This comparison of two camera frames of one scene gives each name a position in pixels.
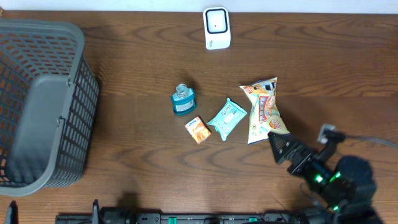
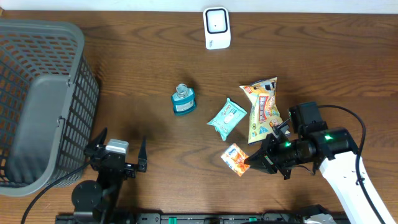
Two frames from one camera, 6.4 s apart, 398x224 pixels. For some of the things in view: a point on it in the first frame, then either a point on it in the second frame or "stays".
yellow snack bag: x=264 y=116 stays
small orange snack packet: x=198 y=129 -> x=236 y=157
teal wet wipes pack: x=229 y=119 stays
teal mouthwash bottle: x=183 y=101 stays
